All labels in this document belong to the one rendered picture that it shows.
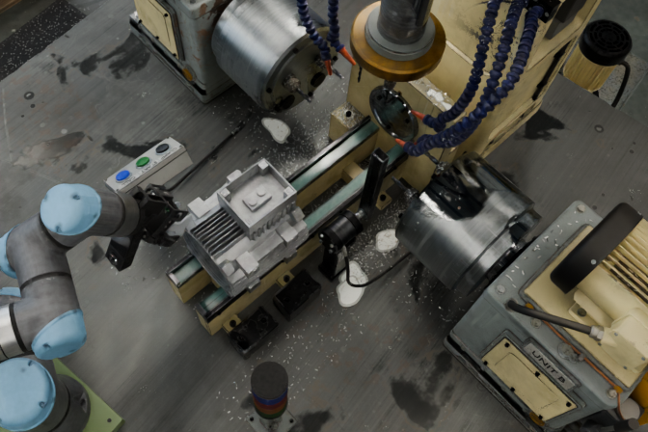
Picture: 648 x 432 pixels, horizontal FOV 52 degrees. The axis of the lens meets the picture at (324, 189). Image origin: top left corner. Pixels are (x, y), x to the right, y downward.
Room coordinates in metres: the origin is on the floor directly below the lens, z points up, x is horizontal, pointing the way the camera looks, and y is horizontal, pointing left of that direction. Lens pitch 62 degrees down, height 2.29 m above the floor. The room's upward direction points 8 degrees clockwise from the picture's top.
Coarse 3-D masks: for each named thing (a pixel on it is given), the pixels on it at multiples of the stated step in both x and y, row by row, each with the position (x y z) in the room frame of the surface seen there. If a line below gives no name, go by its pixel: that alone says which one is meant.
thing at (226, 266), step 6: (294, 210) 0.58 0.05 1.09; (300, 210) 0.58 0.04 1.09; (294, 216) 0.57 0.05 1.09; (300, 216) 0.57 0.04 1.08; (192, 222) 0.53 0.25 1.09; (186, 228) 0.51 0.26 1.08; (192, 228) 0.52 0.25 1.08; (222, 264) 0.45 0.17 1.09; (228, 264) 0.45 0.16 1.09; (222, 270) 0.43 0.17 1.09; (228, 270) 0.44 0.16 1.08; (234, 270) 0.44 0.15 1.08; (228, 276) 0.43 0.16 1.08; (228, 294) 0.43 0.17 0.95
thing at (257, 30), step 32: (256, 0) 1.05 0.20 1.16; (288, 0) 1.07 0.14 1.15; (224, 32) 0.99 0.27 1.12; (256, 32) 0.97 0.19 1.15; (288, 32) 0.97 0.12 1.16; (320, 32) 1.00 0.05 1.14; (224, 64) 0.95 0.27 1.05; (256, 64) 0.91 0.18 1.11; (288, 64) 0.92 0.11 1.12; (320, 64) 0.97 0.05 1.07; (256, 96) 0.88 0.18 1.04; (288, 96) 0.92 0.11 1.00
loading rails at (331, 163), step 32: (352, 128) 0.90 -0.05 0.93; (320, 160) 0.80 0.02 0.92; (352, 160) 0.85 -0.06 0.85; (320, 192) 0.77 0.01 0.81; (352, 192) 0.73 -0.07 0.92; (384, 192) 0.79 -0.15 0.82; (320, 224) 0.63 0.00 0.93; (192, 256) 0.52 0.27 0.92; (192, 288) 0.47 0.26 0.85; (256, 288) 0.48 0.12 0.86; (224, 320) 0.41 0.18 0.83
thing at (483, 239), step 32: (480, 160) 0.72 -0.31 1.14; (416, 192) 0.66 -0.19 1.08; (448, 192) 0.63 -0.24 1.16; (480, 192) 0.63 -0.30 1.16; (512, 192) 0.65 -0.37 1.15; (416, 224) 0.58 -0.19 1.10; (448, 224) 0.57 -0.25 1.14; (480, 224) 0.57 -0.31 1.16; (512, 224) 0.58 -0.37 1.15; (416, 256) 0.55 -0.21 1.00; (448, 256) 0.52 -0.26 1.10; (480, 256) 0.52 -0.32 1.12; (512, 256) 0.54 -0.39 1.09; (448, 288) 0.49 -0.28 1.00
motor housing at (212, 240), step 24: (192, 216) 0.55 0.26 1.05; (216, 216) 0.54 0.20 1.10; (288, 216) 0.57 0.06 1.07; (192, 240) 0.53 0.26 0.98; (216, 240) 0.49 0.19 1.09; (240, 240) 0.50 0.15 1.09; (264, 240) 0.52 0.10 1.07; (216, 264) 0.45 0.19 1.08; (264, 264) 0.48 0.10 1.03; (240, 288) 0.43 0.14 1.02
